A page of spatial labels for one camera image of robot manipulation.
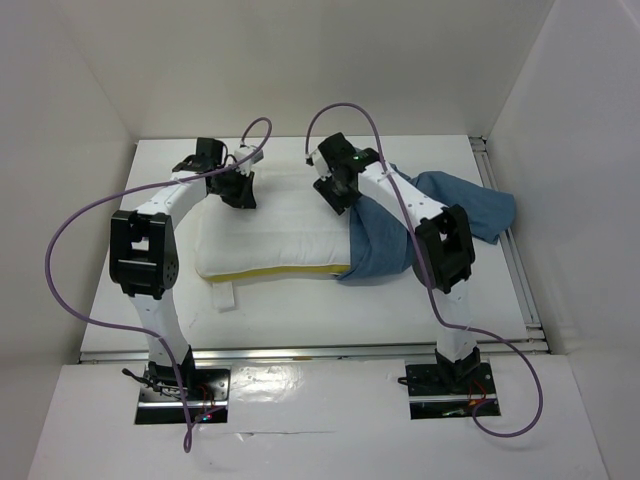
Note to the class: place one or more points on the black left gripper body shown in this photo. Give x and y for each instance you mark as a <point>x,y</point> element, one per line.
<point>233,187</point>

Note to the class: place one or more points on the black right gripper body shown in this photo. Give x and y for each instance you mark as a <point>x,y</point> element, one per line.
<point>332,190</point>

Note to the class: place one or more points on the cream quilted pillow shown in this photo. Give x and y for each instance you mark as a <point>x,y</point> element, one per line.
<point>291,231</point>

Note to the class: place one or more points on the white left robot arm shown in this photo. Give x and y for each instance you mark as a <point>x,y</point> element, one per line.
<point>143,254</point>

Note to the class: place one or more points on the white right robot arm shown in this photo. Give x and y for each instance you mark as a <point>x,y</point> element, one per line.
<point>394,226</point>

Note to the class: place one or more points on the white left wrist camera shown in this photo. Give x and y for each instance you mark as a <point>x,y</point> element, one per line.
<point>246,156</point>

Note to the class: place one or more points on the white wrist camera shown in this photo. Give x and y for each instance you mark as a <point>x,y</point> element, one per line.
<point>316,160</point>
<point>246,156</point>

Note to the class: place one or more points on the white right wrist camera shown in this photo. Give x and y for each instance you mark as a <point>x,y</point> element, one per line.
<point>316,160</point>

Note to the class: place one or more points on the aluminium table edge rail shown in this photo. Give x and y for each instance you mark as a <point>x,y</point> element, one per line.
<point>529,346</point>

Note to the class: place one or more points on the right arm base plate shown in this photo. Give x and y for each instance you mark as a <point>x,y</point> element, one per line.
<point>431,398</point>

